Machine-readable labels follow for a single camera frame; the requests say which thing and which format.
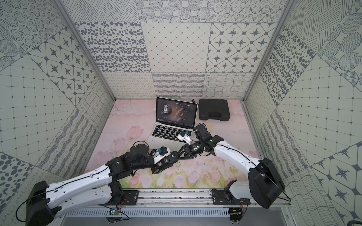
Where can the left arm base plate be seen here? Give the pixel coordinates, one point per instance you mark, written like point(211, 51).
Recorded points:
point(128, 198)

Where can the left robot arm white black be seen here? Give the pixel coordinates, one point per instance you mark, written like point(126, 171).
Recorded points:
point(101, 186)

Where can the floral pink table mat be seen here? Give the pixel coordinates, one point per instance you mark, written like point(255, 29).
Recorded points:
point(133, 120)

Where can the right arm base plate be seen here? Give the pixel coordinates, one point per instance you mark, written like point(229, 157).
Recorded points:
point(221, 197)

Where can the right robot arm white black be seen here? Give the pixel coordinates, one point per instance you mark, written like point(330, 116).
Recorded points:
point(265, 184)

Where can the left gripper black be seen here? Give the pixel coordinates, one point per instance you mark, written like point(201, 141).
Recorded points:
point(158, 164)

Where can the silver laptop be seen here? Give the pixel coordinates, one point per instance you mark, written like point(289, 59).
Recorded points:
point(173, 117)

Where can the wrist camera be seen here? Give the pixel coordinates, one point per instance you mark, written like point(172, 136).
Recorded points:
point(160, 154)
point(185, 137)

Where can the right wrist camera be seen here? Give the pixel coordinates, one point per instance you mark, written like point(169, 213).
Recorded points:
point(185, 137)

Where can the black plastic tool case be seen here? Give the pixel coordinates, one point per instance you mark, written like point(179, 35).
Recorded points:
point(214, 109)

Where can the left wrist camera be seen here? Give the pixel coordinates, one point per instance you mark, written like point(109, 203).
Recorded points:
point(160, 154)

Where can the aluminium mounting rail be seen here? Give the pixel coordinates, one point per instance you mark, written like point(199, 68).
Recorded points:
point(147, 197)

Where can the black wireless mouse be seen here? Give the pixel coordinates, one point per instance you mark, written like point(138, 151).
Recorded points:
point(171, 159)

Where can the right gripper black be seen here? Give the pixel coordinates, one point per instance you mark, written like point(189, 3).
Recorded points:
point(187, 154)

